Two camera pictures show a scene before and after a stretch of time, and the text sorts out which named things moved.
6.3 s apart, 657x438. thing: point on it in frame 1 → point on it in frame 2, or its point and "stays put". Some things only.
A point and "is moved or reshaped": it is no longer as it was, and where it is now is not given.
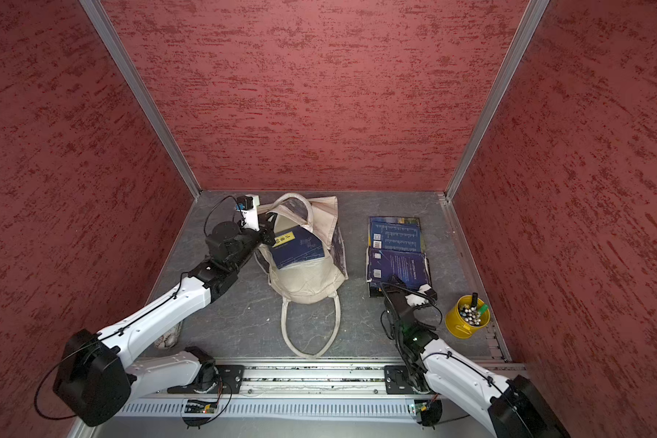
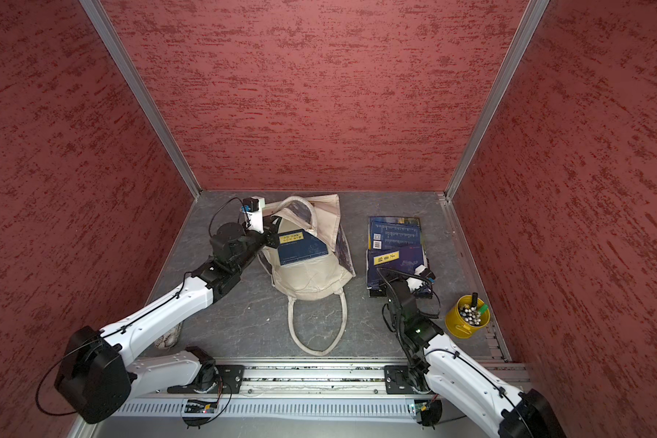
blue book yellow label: [295, 245] → [401, 260]
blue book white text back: [395, 241] stays put
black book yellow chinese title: [376, 290] stays put
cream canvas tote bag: [314, 281] is moved or reshaped
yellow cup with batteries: [467, 315] stays put
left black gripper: [266, 227] stays put
